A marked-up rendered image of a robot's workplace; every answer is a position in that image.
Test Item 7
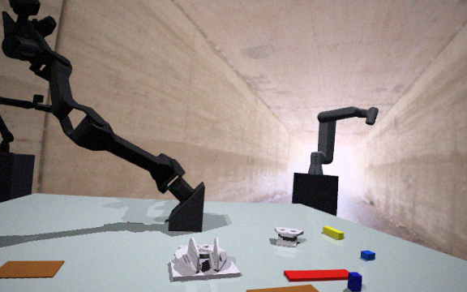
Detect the yellow rectangular bar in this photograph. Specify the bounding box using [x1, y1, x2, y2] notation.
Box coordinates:
[323, 226, 345, 239]

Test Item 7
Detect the red flat bar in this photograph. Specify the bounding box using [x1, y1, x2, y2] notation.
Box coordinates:
[284, 269, 349, 281]

